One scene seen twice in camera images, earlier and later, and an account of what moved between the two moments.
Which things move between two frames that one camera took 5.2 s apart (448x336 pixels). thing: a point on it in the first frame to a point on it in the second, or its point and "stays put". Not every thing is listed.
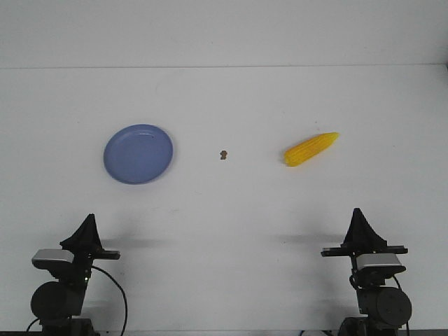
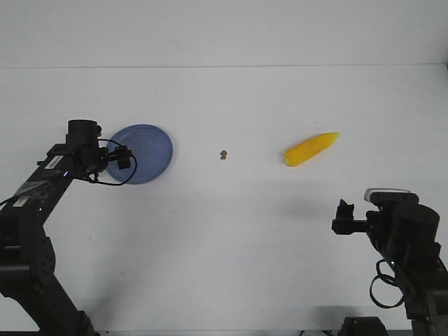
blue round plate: x=138 y=154 stays put
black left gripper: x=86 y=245 to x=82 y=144
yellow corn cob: x=303 y=151 stays put
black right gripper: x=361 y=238 to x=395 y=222
